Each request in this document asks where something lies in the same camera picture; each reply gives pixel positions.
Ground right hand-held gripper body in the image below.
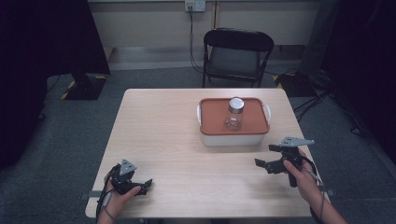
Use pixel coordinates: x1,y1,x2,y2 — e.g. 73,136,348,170
278,135,316,189

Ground black folding chair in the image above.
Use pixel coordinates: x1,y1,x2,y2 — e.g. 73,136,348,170
202,27,276,89

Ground white wall socket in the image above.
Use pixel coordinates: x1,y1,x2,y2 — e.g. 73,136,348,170
184,0,206,13

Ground black floor cables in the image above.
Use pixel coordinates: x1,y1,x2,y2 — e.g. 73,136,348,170
291,88,372,138

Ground person's right hand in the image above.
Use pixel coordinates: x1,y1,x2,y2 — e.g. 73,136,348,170
282,148,323,207

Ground dark curtain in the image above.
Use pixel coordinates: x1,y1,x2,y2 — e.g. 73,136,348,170
320,0,396,157
0,0,111,172

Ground white storage box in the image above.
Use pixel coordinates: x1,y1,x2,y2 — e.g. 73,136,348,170
195,96,273,147

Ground right hand-held gripper cable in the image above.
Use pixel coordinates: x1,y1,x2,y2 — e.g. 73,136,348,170
299,154,327,224

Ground hand-held gripper cable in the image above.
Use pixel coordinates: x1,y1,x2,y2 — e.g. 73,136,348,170
95,163,122,222
299,154,327,224

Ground left hand-held gripper cable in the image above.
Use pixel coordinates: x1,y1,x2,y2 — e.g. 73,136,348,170
95,163,122,222

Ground glass jar with white lid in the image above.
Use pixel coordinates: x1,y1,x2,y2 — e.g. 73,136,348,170
224,96,246,132

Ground black stand base yellow stripes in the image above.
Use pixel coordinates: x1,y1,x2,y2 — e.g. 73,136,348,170
272,72,317,98
60,72,109,102

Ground orange box lid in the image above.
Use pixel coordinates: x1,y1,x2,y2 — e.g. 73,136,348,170
198,96,271,136

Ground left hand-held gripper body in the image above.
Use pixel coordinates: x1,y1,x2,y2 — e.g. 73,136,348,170
109,158,140,195

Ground person's left hand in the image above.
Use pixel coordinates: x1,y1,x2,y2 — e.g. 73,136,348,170
97,174,143,224

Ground black wall socket cable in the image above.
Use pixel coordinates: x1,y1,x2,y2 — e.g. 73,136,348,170
187,8,205,75

